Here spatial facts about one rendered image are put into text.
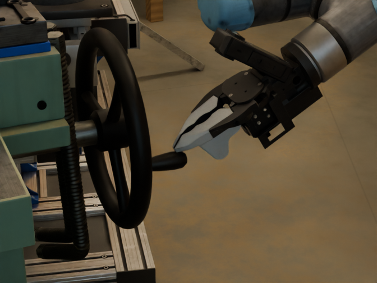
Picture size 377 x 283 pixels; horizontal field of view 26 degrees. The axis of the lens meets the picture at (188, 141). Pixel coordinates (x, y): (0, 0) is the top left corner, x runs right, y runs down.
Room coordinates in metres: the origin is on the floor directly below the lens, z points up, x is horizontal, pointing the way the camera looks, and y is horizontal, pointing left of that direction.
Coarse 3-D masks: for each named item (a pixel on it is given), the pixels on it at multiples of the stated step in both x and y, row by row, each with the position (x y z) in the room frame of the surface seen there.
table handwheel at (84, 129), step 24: (96, 48) 1.11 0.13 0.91; (120, 48) 1.01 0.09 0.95; (120, 72) 0.98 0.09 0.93; (120, 96) 0.96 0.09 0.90; (96, 120) 1.03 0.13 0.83; (120, 120) 1.04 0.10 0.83; (144, 120) 0.94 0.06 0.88; (96, 144) 1.03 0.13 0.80; (120, 144) 1.03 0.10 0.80; (144, 144) 0.93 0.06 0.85; (96, 168) 1.11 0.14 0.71; (120, 168) 1.02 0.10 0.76; (144, 168) 0.92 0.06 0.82; (96, 192) 1.09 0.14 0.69; (120, 192) 1.01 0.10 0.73; (144, 192) 0.92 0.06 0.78; (120, 216) 0.99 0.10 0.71; (144, 216) 0.95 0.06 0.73
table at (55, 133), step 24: (48, 120) 0.95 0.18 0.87; (0, 144) 0.82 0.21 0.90; (24, 144) 0.92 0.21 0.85; (48, 144) 0.93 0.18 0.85; (0, 168) 0.77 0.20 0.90; (0, 192) 0.72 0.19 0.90; (24, 192) 0.72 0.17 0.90; (0, 216) 0.70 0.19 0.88; (24, 216) 0.71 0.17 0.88; (0, 240) 0.70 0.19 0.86; (24, 240) 0.71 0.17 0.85
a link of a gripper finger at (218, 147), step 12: (228, 108) 0.98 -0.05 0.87; (216, 120) 0.97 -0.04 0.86; (192, 132) 0.97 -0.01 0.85; (204, 132) 0.96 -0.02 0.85; (228, 132) 0.98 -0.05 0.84; (180, 144) 0.96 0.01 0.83; (192, 144) 0.96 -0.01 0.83; (204, 144) 0.97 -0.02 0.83; (216, 144) 0.97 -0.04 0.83; (228, 144) 0.98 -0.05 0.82; (216, 156) 0.97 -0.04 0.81
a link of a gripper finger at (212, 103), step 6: (210, 102) 1.01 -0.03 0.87; (216, 102) 1.01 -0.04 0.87; (198, 108) 1.01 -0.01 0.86; (204, 108) 1.01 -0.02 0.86; (210, 108) 1.00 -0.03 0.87; (216, 108) 1.00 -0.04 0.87; (192, 114) 1.01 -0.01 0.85; (198, 114) 1.00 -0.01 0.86; (204, 114) 1.00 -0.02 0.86; (210, 114) 1.00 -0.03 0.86; (186, 120) 1.00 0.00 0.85; (192, 120) 0.99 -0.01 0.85; (198, 120) 0.99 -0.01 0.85; (204, 120) 1.00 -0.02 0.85; (186, 126) 0.99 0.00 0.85; (192, 126) 0.99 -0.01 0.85; (180, 132) 0.98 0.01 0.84; (186, 132) 0.98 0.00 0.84; (174, 144) 0.97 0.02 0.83
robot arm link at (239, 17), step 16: (208, 0) 1.07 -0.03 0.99; (224, 0) 1.05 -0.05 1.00; (240, 0) 1.05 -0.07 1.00; (256, 0) 1.06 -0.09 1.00; (272, 0) 1.08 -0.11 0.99; (288, 0) 1.09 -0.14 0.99; (208, 16) 1.07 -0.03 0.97; (224, 16) 1.04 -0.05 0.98; (240, 16) 1.05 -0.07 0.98; (256, 16) 1.06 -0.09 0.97; (272, 16) 1.08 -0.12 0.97
